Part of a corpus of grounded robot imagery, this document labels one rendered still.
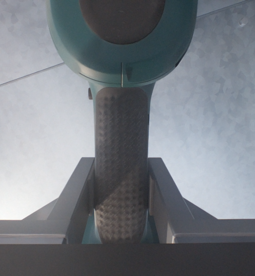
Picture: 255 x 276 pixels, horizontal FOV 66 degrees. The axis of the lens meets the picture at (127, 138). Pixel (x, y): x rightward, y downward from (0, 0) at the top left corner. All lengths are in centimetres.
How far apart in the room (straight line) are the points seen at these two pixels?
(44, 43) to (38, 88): 6
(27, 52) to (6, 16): 5
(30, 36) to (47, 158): 16
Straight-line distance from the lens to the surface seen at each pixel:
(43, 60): 29
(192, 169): 32
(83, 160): 16
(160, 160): 16
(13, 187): 35
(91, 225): 17
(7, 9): 32
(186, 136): 30
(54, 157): 31
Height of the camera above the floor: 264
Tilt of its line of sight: 3 degrees up
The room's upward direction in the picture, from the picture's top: 108 degrees counter-clockwise
